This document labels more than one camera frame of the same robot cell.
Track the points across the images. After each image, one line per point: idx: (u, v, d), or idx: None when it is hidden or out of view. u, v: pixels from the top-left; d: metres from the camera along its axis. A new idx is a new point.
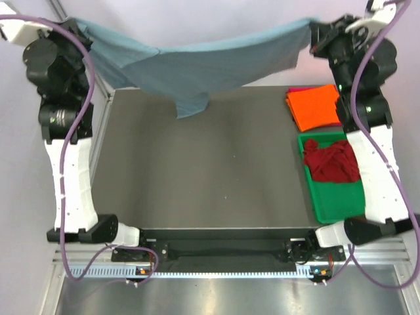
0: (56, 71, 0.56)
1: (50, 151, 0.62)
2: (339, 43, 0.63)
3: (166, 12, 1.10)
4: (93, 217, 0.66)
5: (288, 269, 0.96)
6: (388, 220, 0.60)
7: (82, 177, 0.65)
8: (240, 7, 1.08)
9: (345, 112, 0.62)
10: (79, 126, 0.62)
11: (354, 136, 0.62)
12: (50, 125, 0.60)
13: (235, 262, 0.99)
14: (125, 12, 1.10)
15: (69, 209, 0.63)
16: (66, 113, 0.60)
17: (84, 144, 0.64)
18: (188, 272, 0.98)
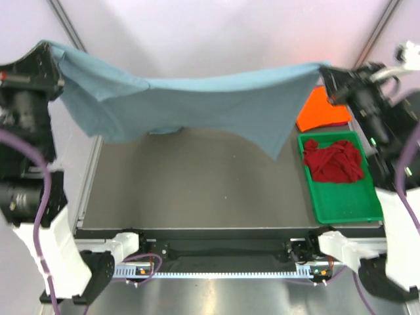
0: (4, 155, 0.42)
1: (20, 235, 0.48)
2: (364, 93, 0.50)
3: (165, 12, 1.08)
4: (87, 275, 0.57)
5: (288, 269, 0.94)
6: (414, 288, 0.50)
7: (66, 249, 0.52)
8: (241, 7, 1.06)
9: (381, 171, 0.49)
10: (48, 207, 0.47)
11: (387, 198, 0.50)
12: (8, 210, 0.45)
13: (235, 262, 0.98)
14: (124, 12, 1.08)
15: (56, 283, 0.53)
16: (27, 195, 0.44)
17: (58, 224, 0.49)
18: (189, 272, 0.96)
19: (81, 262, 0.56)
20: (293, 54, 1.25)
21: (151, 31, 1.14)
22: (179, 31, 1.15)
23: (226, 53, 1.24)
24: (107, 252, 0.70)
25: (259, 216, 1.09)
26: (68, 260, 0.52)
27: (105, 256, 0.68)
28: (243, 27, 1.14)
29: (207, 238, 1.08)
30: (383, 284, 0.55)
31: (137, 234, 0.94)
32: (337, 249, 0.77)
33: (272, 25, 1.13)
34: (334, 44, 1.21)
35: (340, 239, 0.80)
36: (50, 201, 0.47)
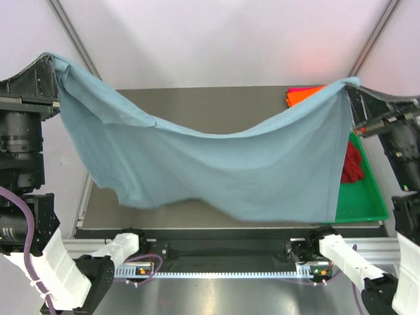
0: None
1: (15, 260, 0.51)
2: (401, 134, 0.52)
3: (165, 11, 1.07)
4: (86, 285, 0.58)
5: (288, 270, 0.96)
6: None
7: (61, 270, 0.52)
8: (241, 6, 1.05)
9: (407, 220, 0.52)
10: (37, 237, 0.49)
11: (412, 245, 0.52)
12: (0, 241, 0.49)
13: (235, 262, 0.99)
14: (123, 11, 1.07)
15: (55, 296, 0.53)
16: (14, 226, 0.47)
17: (49, 251, 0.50)
18: (188, 272, 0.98)
19: (80, 276, 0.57)
20: (293, 52, 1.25)
21: (151, 31, 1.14)
22: (179, 31, 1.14)
23: (226, 52, 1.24)
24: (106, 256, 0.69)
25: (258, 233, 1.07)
26: (65, 275, 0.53)
27: (105, 260, 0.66)
28: (243, 26, 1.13)
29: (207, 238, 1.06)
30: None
31: (136, 234, 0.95)
32: (338, 258, 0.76)
33: (273, 24, 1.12)
34: (335, 42, 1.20)
35: (342, 247, 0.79)
36: (39, 230, 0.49)
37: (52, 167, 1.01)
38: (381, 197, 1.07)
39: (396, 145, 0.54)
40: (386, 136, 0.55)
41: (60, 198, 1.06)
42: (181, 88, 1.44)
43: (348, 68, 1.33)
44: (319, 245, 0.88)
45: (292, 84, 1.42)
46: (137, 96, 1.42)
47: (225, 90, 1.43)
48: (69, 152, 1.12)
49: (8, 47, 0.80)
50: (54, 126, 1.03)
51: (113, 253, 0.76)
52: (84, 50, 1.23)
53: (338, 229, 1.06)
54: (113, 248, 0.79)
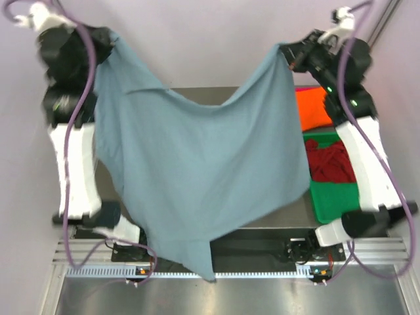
0: (63, 54, 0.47)
1: (54, 138, 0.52)
2: (316, 52, 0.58)
3: (164, 12, 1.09)
4: (97, 204, 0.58)
5: (288, 270, 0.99)
6: (381, 209, 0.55)
7: (86, 162, 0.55)
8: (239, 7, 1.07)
9: (335, 109, 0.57)
10: (82, 110, 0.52)
11: (343, 128, 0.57)
12: (52, 107, 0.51)
13: (236, 262, 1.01)
14: (123, 12, 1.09)
15: (72, 193, 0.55)
16: (72, 98, 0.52)
17: (87, 130, 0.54)
18: (189, 272, 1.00)
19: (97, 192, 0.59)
20: None
21: (150, 31, 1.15)
22: (178, 29, 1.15)
23: (226, 51, 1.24)
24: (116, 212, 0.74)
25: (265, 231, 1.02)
26: (88, 170, 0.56)
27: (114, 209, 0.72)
28: (241, 27, 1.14)
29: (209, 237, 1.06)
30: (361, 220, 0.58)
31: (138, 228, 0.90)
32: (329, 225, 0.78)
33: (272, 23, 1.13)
34: None
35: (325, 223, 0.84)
36: (86, 105, 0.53)
37: (52, 166, 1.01)
38: None
39: (312, 63, 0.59)
40: (306, 63, 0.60)
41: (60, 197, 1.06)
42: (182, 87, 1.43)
43: None
44: (317, 237, 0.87)
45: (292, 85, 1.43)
46: None
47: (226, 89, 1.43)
48: None
49: (10, 47, 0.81)
50: None
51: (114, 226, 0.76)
52: None
53: None
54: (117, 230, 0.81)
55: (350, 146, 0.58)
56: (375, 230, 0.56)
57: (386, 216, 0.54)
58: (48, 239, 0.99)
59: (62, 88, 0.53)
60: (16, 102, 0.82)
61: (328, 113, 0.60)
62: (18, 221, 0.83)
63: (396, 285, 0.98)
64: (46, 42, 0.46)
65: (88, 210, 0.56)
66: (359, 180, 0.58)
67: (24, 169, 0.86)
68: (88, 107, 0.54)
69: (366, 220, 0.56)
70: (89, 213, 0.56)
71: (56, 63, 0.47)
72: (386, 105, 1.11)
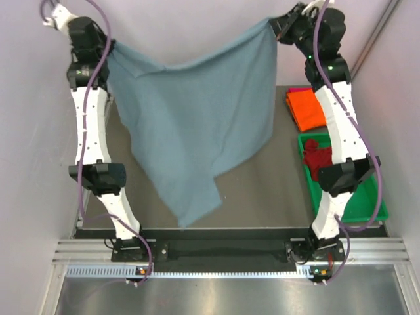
0: (88, 37, 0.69)
1: (75, 97, 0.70)
2: (297, 25, 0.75)
3: (165, 10, 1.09)
4: (107, 157, 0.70)
5: (288, 269, 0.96)
6: (348, 160, 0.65)
7: (100, 120, 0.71)
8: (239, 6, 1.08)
9: (312, 73, 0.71)
10: (100, 77, 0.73)
11: (321, 92, 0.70)
12: (77, 75, 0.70)
13: (236, 263, 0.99)
14: (123, 11, 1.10)
15: (88, 144, 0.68)
16: (91, 67, 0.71)
17: (102, 93, 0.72)
18: (188, 272, 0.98)
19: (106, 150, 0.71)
20: (292, 52, 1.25)
21: (151, 29, 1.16)
22: (178, 30, 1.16)
23: None
24: None
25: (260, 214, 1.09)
26: (100, 131, 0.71)
27: None
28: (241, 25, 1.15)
29: (209, 238, 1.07)
30: (331, 172, 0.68)
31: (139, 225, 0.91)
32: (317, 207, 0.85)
33: None
34: None
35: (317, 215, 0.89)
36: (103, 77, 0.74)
37: (52, 166, 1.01)
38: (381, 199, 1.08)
39: (295, 35, 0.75)
40: (290, 32, 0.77)
41: (60, 196, 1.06)
42: None
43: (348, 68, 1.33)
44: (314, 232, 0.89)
45: (292, 85, 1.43)
46: None
47: None
48: (69, 151, 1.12)
49: (11, 47, 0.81)
50: (56, 125, 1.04)
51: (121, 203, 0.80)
52: None
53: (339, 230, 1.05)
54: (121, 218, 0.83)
55: (326, 110, 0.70)
56: (345, 179, 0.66)
57: (352, 168, 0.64)
58: (49, 239, 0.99)
59: (84, 61, 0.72)
60: (16, 102, 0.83)
61: (308, 77, 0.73)
62: (18, 220, 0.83)
63: (396, 285, 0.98)
64: (76, 26, 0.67)
65: (102, 158, 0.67)
66: (333, 138, 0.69)
67: (24, 168, 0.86)
68: (105, 77, 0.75)
69: (335, 168, 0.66)
70: (102, 161, 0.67)
71: (82, 38, 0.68)
72: (385, 105, 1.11)
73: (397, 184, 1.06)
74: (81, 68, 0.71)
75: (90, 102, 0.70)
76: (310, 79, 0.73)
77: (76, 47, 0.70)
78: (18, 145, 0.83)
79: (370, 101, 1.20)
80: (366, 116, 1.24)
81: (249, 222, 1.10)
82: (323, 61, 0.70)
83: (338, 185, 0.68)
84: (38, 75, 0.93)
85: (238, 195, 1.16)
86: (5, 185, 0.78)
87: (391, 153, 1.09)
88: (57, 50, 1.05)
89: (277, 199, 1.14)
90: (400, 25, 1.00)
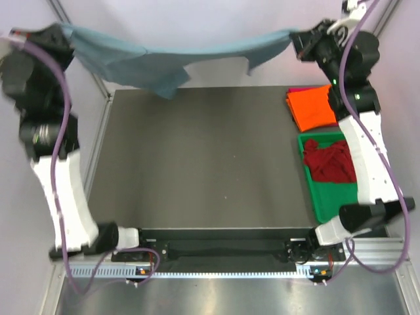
0: (35, 85, 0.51)
1: (38, 171, 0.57)
2: (323, 45, 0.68)
3: (165, 13, 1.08)
4: (92, 234, 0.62)
5: (288, 269, 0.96)
6: (378, 201, 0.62)
7: (77, 192, 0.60)
8: (240, 9, 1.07)
9: (336, 100, 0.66)
10: (65, 140, 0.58)
11: (346, 122, 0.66)
12: (35, 143, 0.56)
13: (237, 263, 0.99)
14: (123, 13, 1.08)
15: (68, 226, 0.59)
16: (50, 127, 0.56)
17: (73, 159, 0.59)
18: (188, 272, 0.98)
19: (92, 223, 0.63)
20: (293, 53, 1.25)
21: (150, 32, 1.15)
22: (179, 31, 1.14)
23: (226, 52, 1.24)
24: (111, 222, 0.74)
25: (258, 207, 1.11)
26: (81, 203, 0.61)
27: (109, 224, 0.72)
28: (243, 29, 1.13)
29: (209, 238, 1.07)
30: (358, 214, 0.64)
31: (137, 230, 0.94)
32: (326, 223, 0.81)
33: (272, 25, 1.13)
34: None
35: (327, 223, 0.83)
36: (68, 135, 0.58)
37: None
38: None
39: (319, 55, 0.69)
40: (314, 54, 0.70)
41: None
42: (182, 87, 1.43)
43: None
44: (316, 237, 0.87)
45: (292, 85, 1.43)
46: (136, 97, 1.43)
47: (226, 90, 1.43)
48: None
49: (10, 46, 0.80)
50: None
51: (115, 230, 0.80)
52: None
53: None
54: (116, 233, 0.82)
55: (352, 139, 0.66)
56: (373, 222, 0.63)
57: (382, 211, 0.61)
58: (49, 239, 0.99)
59: (43, 119, 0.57)
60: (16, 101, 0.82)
61: (331, 102, 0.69)
62: (17, 222, 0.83)
63: (396, 285, 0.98)
64: (11, 77, 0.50)
65: (86, 241, 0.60)
66: (359, 172, 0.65)
67: (24, 168, 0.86)
68: (73, 134, 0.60)
69: (362, 212, 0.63)
70: (87, 243, 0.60)
71: (27, 98, 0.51)
72: (387, 107, 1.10)
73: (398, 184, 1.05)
74: (38, 131, 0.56)
75: (59, 178, 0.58)
76: (333, 104, 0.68)
77: (22, 105, 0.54)
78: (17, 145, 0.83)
79: None
80: None
81: (257, 222, 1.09)
82: (348, 88, 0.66)
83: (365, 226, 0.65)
84: None
85: (241, 194, 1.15)
86: (5, 185, 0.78)
87: (393, 155, 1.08)
88: None
89: (280, 199, 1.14)
90: (403, 25, 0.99)
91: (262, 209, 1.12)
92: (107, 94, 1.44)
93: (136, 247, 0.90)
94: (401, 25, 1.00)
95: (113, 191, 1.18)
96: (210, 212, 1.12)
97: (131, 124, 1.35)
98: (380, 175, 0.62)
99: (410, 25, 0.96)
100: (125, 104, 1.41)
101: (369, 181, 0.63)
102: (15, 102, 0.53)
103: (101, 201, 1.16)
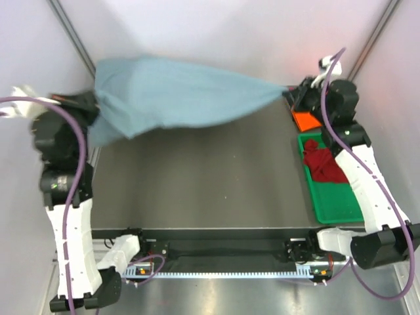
0: (61, 136, 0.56)
1: (51, 216, 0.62)
2: (310, 96, 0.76)
3: (164, 12, 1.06)
4: (96, 283, 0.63)
5: (289, 269, 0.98)
6: (386, 228, 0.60)
7: (85, 239, 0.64)
8: (240, 7, 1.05)
9: (328, 140, 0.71)
10: (81, 188, 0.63)
11: (340, 157, 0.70)
12: (52, 189, 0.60)
13: (237, 263, 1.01)
14: (122, 14, 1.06)
15: (73, 273, 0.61)
16: (68, 176, 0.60)
17: (86, 205, 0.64)
18: (189, 272, 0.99)
19: (97, 273, 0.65)
20: (293, 52, 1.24)
21: (149, 33, 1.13)
22: (178, 31, 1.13)
23: (225, 54, 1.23)
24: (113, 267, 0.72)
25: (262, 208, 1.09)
26: (87, 251, 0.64)
27: (112, 271, 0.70)
28: (243, 27, 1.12)
29: (201, 238, 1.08)
30: (368, 247, 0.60)
31: (136, 234, 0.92)
32: (333, 241, 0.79)
33: (272, 25, 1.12)
34: (336, 43, 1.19)
35: (332, 231, 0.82)
36: (83, 184, 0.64)
37: None
38: None
39: (308, 105, 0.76)
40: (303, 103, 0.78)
41: None
42: None
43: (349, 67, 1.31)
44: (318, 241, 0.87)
45: None
46: None
47: None
48: None
49: (8, 46, 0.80)
50: None
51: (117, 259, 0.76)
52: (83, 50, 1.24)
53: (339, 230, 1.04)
54: (114, 254, 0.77)
55: (349, 174, 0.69)
56: (386, 253, 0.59)
57: (392, 239, 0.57)
58: (48, 239, 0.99)
59: (62, 169, 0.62)
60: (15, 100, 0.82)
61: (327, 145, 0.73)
62: (16, 223, 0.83)
63: (396, 283, 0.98)
64: (43, 133, 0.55)
65: (89, 289, 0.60)
66: (362, 204, 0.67)
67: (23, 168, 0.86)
68: (87, 184, 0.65)
69: (372, 242, 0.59)
70: (90, 294, 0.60)
71: (54, 149, 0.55)
72: (386, 107, 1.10)
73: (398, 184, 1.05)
74: (56, 180, 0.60)
75: (71, 222, 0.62)
76: (329, 146, 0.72)
77: (48, 157, 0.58)
78: (16, 146, 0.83)
79: (371, 101, 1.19)
80: (367, 116, 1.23)
81: (261, 222, 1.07)
82: (337, 127, 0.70)
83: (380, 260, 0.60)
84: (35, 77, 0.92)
85: (241, 195, 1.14)
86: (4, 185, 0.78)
87: (392, 155, 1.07)
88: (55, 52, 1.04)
89: (284, 199, 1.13)
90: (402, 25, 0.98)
91: (264, 209, 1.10)
92: None
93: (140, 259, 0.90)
94: (401, 23, 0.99)
95: (113, 191, 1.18)
96: (206, 215, 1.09)
97: None
98: (382, 202, 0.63)
99: (411, 23, 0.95)
100: None
101: (373, 209, 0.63)
102: (41, 153, 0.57)
103: (100, 201, 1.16)
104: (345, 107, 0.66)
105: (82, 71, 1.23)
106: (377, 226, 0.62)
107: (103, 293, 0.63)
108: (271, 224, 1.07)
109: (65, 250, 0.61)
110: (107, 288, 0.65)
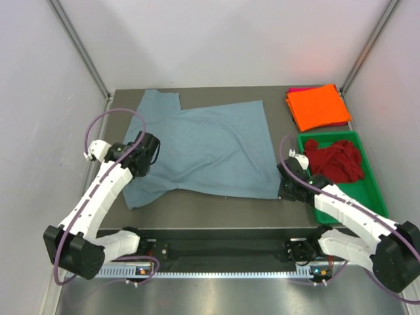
0: (149, 139, 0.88)
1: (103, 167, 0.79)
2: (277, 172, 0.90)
3: (164, 12, 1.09)
4: (88, 236, 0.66)
5: (288, 270, 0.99)
6: (382, 237, 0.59)
7: (107, 197, 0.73)
8: (239, 7, 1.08)
9: (303, 195, 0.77)
10: (132, 162, 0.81)
11: (317, 201, 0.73)
12: (116, 151, 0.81)
13: (237, 262, 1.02)
14: (125, 12, 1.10)
15: (84, 212, 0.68)
16: (128, 148, 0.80)
17: (126, 172, 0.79)
18: (189, 272, 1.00)
19: (95, 230, 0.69)
20: (293, 52, 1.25)
21: (149, 30, 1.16)
22: (179, 31, 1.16)
23: (225, 51, 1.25)
24: (102, 247, 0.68)
25: (263, 211, 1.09)
26: (104, 205, 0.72)
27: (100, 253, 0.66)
28: (243, 27, 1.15)
29: (196, 238, 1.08)
30: (384, 261, 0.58)
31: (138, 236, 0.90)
32: (341, 249, 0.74)
33: (270, 24, 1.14)
34: (334, 42, 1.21)
35: (340, 236, 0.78)
36: (133, 165, 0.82)
37: (52, 167, 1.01)
38: (381, 197, 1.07)
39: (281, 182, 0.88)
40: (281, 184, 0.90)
41: (60, 197, 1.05)
42: (182, 86, 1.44)
43: (349, 67, 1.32)
44: (321, 247, 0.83)
45: (291, 85, 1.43)
46: (135, 97, 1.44)
47: (226, 89, 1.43)
48: (68, 151, 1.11)
49: (9, 46, 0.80)
50: (56, 123, 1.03)
51: (109, 245, 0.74)
52: (84, 48, 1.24)
53: (338, 229, 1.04)
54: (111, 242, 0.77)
55: (332, 212, 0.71)
56: (403, 265, 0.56)
57: (396, 245, 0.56)
58: None
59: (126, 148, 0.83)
60: (16, 101, 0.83)
61: (309, 201, 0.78)
62: (17, 222, 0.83)
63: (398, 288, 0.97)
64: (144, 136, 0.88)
65: (83, 231, 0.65)
66: (356, 230, 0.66)
67: (25, 167, 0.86)
68: (138, 165, 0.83)
69: (380, 256, 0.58)
70: (83, 235, 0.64)
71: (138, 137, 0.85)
72: (386, 106, 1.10)
73: (396, 183, 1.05)
74: (121, 147, 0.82)
75: (111, 175, 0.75)
76: (310, 200, 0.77)
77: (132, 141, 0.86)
78: (17, 144, 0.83)
79: (371, 100, 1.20)
80: (367, 116, 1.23)
81: (260, 223, 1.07)
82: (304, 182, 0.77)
83: (405, 275, 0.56)
84: (37, 76, 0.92)
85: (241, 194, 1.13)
86: (5, 186, 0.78)
87: (393, 153, 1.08)
88: (56, 49, 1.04)
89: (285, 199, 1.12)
90: (402, 24, 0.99)
91: (264, 210, 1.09)
92: (107, 95, 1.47)
93: (134, 255, 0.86)
94: (399, 22, 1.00)
95: None
96: (199, 213, 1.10)
97: (130, 122, 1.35)
98: (369, 218, 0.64)
99: (409, 23, 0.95)
100: (125, 103, 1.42)
101: (364, 228, 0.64)
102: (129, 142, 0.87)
103: None
104: (291, 167, 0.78)
105: (83, 70, 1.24)
106: (375, 239, 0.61)
107: (87, 251, 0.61)
108: (273, 225, 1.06)
109: (94, 188, 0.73)
110: (95, 251, 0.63)
